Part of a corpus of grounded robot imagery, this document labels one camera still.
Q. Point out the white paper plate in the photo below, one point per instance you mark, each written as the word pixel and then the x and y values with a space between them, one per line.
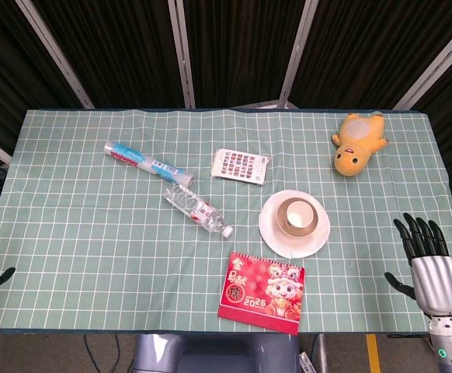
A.
pixel 294 223

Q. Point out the white sticker sheet pack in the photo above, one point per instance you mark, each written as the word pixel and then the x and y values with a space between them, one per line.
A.
pixel 240 166

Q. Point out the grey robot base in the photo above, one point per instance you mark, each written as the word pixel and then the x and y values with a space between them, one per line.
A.
pixel 218 353

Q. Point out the yellow plush dinosaur toy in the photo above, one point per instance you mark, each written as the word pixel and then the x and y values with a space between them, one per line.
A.
pixel 356 143

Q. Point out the rolled plastic bag pack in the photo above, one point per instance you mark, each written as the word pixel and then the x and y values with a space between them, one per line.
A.
pixel 148 161

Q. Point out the clear plastic water bottle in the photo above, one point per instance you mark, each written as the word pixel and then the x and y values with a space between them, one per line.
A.
pixel 197 210

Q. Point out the red 2026 desk calendar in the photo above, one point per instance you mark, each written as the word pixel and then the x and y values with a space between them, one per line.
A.
pixel 263 293

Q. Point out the green checkered tablecloth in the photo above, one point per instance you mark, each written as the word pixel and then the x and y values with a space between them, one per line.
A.
pixel 210 233

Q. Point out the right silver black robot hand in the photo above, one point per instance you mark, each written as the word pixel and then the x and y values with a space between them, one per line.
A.
pixel 437 279

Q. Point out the brown paper cup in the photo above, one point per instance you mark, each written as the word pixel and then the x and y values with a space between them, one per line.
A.
pixel 295 215

